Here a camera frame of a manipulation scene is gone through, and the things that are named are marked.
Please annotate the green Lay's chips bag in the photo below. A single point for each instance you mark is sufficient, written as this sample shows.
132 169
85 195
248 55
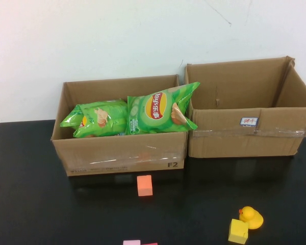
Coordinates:
155 114

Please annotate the cardboard box marked F2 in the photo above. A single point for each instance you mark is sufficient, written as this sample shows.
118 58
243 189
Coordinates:
117 155

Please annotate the green chips bag, crumpled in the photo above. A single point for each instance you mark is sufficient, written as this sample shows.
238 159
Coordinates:
102 120

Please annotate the orange foam cube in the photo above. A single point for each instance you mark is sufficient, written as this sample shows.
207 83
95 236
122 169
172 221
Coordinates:
144 185

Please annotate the cardboard box with white label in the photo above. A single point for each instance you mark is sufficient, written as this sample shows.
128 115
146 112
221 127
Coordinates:
232 145

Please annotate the red foam block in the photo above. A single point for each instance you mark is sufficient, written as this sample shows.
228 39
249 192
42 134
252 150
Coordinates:
149 244

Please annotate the pink foam block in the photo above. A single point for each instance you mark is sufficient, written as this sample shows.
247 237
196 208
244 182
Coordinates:
131 242

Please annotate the yellow foam cube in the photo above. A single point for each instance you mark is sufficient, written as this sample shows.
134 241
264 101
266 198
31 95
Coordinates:
237 231

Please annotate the yellow rubber duck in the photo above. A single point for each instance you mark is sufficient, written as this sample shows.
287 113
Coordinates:
253 219

